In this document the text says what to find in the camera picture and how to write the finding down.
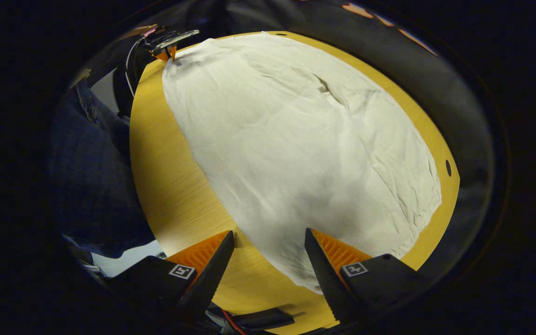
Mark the black flat bar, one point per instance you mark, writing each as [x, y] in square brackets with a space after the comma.
[263, 318]

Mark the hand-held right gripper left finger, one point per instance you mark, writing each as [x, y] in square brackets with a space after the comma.
[212, 274]

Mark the white jeans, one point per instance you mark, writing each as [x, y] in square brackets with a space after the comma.
[296, 139]

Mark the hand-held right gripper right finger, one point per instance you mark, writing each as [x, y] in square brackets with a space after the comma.
[326, 274]

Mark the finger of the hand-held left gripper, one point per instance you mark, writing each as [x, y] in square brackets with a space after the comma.
[162, 56]
[173, 51]

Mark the person's dark denim legs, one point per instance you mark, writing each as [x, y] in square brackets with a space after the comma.
[91, 177]

